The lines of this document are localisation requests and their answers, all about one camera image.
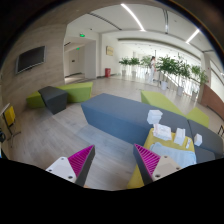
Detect green bench seat left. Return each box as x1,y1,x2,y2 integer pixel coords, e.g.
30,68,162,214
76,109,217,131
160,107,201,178
26,82,93,108

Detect stack of white towels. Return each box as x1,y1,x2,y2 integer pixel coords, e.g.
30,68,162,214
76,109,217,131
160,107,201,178
147,110,163,124

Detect green bench seat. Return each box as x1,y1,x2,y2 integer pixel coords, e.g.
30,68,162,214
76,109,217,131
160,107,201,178
141,90,209,127
26,82,93,108

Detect green bench seat right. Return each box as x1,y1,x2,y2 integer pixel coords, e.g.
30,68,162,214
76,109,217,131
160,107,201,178
141,90,209,127

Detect wall mounted black television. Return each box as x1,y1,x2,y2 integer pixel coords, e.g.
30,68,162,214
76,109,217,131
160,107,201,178
15,46,46,74

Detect dark grey block seat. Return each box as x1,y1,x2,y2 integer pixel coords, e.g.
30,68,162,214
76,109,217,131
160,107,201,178
39,86,68,114

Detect person in white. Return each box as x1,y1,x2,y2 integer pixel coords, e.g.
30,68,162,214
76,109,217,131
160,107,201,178
149,56,156,83

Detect yellow chair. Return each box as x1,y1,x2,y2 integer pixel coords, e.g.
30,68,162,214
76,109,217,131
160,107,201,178
3,106,20,137

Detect framed wall picture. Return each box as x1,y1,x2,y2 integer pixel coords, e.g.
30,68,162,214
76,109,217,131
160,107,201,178
106,46,114,56

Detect potted green plant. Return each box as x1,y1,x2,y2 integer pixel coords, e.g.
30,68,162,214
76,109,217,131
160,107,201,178
156,56,179,90

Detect light blue towel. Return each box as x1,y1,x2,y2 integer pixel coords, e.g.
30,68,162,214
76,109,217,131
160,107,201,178
150,142,197,168

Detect red trash bin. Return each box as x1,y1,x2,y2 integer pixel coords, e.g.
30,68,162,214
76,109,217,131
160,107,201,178
105,68,111,78

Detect yellow table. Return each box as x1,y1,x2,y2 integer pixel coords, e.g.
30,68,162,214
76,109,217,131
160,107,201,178
126,127,196,190

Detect folded white towel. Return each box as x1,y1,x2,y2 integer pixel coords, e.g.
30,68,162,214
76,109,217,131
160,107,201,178
174,128,185,146

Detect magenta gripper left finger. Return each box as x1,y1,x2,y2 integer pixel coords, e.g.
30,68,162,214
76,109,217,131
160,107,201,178
46,145,95,187

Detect large grey bench seat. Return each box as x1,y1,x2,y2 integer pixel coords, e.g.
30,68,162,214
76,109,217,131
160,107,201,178
81,93,224,162

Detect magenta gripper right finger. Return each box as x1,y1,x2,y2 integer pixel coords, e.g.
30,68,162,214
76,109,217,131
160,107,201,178
133,144,181,185

